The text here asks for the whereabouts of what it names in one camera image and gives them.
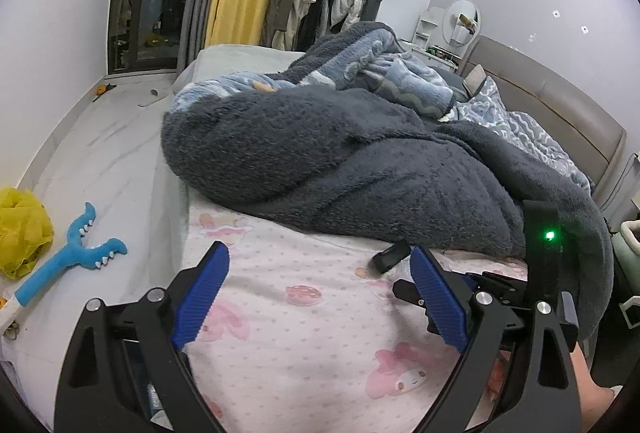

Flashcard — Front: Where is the grey pillow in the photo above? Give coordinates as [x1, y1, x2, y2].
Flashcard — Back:
[460, 63, 488, 99]

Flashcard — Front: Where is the round vanity mirror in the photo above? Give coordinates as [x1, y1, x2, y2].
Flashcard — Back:
[440, 0, 481, 59]

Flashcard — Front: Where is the pink printed bed sheet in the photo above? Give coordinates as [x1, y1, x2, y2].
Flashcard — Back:
[182, 203, 531, 433]

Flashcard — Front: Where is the person's right forearm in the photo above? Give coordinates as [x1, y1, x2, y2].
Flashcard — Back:
[570, 343, 621, 433]

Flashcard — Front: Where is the blue forked plush toy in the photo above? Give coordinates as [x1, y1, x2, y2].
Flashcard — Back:
[0, 202, 128, 329]

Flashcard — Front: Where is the white frame object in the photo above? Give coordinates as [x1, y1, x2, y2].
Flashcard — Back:
[620, 295, 640, 329]

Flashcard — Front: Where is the white vanity shelf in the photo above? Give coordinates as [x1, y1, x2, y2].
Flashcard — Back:
[412, 7, 446, 49]

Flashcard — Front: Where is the pale green container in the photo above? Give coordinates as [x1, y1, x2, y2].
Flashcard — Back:
[617, 218, 640, 259]

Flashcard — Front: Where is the white vanity table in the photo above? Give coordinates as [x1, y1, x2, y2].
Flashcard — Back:
[410, 40, 468, 74]

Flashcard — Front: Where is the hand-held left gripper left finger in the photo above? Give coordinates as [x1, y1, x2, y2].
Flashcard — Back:
[54, 240, 232, 433]

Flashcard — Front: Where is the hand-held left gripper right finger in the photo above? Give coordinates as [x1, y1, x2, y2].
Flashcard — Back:
[409, 245, 583, 433]

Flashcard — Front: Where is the small black device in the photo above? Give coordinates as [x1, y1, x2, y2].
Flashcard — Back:
[367, 240, 412, 276]

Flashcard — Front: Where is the grey mattress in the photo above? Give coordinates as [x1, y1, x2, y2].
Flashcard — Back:
[172, 44, 306, 94]

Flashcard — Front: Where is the dark grey fleece blanket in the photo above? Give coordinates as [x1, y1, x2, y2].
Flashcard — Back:
[161, 86, 615, 354]

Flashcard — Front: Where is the beige padded headboard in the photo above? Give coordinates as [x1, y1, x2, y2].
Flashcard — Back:
[462, 36, 628, 214]

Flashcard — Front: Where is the light blue wavy quilt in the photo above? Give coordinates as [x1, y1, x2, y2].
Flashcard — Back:
[440, 76, 593, 194]

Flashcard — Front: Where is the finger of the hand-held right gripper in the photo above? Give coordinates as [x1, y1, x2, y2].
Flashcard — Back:
[392, 279, 427, 311]

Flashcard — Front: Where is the blue patterned fleece blanket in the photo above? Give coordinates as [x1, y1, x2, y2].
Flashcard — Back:
[167, 20, 468, 121]

